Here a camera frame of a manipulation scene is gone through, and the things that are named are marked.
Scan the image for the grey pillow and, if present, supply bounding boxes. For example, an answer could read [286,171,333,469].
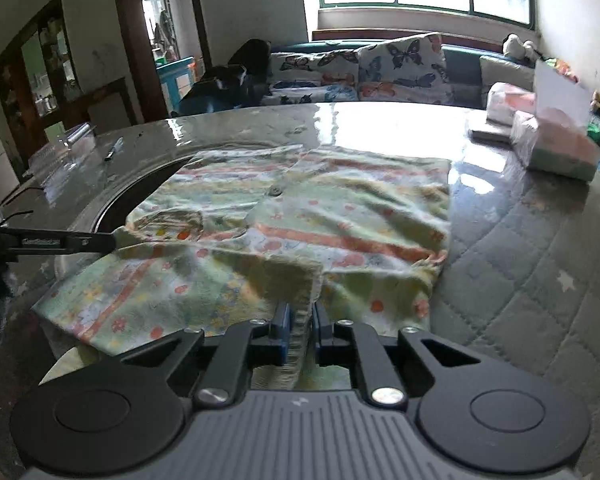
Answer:
[479,54,537,95]

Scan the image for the flat grey book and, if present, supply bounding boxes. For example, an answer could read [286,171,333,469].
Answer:
[469,122,513,147]

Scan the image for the black bag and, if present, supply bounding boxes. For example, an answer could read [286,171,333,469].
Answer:
[179,38,272,114]

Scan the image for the dark wooden display cabinet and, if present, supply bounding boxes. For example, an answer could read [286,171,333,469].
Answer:
[0,0,83,133]

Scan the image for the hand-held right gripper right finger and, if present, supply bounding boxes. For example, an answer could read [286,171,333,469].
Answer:
[313,302,482,407]

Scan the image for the plastic-wrapped pink green tissue pack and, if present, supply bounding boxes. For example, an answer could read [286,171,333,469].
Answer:
[509,109,600,184]

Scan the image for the butterfly print pillow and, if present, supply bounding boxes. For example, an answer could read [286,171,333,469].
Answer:
[266,32,455,107]

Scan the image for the low dark wooden desk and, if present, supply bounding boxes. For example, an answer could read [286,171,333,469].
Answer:
[76,77,137,133]

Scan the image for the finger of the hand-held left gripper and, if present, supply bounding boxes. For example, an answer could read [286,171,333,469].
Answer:
[6,229,121,257]

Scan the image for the round black induction cooker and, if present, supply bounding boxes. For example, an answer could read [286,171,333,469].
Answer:
[92,154,193,235]

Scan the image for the clear plastic clamshell container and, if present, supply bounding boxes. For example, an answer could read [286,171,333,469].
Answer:
[26,122,99,188]

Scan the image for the pink white plastic bag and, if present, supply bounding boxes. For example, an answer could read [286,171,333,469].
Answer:
[485,82,537,127]

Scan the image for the teal sofa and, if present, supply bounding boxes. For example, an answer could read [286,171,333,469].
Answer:
[177,39,538,111]

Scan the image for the black and white plush toy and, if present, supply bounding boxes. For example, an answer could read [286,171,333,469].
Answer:
[502,33,540,62]

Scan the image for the blue painted cabinet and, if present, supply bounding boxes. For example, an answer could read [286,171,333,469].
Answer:
[155,56,204,107]

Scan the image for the floral striped children's garment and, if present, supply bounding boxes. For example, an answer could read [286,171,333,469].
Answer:
[31,142,454,392]

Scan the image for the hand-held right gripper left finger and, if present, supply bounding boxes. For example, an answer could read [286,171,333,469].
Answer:
[105,302,294,409]

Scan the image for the eyeglasses with black temples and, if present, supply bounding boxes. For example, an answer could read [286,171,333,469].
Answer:
[0,184,48,228]

